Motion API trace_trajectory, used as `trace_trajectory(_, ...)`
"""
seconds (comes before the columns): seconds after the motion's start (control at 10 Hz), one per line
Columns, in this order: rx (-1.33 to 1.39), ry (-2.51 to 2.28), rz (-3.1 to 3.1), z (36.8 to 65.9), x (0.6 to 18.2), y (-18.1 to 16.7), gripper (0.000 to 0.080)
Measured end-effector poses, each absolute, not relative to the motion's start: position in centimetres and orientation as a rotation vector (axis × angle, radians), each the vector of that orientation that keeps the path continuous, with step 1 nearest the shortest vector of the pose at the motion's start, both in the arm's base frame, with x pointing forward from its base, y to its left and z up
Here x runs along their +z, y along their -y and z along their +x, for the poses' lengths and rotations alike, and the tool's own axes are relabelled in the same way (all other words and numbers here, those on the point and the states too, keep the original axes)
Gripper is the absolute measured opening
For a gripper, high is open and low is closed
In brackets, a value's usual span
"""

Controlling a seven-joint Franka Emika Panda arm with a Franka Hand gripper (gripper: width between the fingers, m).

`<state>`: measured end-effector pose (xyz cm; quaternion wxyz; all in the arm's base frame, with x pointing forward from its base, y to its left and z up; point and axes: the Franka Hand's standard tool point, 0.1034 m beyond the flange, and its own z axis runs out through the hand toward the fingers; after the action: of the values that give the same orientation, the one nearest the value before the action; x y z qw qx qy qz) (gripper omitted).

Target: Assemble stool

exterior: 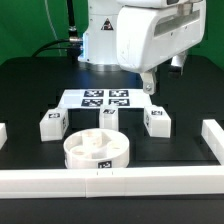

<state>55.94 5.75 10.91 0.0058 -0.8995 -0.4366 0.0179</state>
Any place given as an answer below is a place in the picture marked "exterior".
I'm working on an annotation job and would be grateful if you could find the thin grey cable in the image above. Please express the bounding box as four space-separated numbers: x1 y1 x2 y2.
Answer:
44 0 64 57

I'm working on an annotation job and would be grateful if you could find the white U-shaped fence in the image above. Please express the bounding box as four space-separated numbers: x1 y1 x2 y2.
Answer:
0 119 224 200

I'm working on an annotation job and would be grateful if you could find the black thick cable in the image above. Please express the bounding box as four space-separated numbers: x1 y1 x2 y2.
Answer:
31 0 84 64

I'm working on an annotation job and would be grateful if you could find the white marker sheet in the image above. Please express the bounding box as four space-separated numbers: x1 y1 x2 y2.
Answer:
58 89 151 109

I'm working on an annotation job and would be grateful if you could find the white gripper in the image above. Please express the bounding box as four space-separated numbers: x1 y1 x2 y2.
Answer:
116 0 206 95

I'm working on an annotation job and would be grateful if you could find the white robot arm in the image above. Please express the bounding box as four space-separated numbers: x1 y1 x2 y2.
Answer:
79 0 206 95

